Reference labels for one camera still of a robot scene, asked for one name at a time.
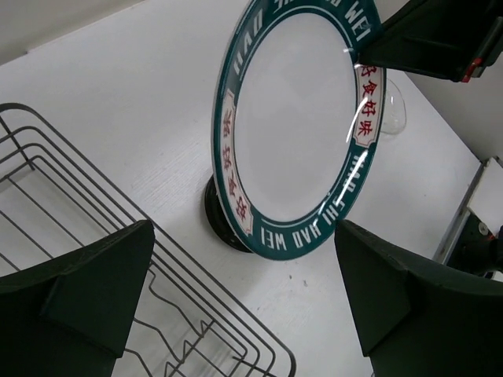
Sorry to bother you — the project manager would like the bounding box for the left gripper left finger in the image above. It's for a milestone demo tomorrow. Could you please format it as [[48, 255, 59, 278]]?
[[1, 220, 156, 376]]

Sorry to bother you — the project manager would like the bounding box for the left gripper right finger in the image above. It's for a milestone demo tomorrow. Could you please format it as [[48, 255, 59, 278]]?
[[334, 220, 502, 376]]

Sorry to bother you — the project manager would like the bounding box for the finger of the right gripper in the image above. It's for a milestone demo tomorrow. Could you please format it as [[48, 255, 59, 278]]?
[[358, 0, 502, 82]]

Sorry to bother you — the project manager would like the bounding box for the white plate dark rim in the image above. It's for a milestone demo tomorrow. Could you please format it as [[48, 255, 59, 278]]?
[[211, 1, 387, 261]]

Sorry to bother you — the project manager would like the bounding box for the black plate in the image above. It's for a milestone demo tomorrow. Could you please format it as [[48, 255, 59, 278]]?
[[204, 177, 252, 254]]

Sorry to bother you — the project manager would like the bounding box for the aluminium rail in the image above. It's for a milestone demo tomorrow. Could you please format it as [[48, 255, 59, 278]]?
[[432, 156, 502, 263]]

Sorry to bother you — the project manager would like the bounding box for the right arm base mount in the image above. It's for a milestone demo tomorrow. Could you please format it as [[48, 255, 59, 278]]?
[[442, 210, 502, 280]]

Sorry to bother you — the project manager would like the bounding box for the grey wire dish rack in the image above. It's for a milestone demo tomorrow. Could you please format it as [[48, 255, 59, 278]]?
[[1, 103, 297, 376]]

